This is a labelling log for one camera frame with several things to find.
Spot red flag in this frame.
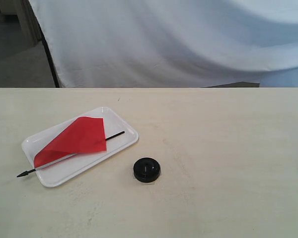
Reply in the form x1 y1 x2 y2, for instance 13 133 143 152
17 117 125 178

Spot black round flag base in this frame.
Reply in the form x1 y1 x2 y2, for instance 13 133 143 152
133 157 161 183

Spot white draped backdrop cloth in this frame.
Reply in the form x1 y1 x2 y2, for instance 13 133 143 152
30 0 298 88

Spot white rectangular plastic tray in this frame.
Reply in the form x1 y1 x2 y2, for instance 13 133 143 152
22 107 139 187

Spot black backdrop stand pole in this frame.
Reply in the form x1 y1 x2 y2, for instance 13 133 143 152
36 18 61 88

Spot wooden furniture in background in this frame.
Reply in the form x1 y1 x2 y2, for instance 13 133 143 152
0 0 42 47

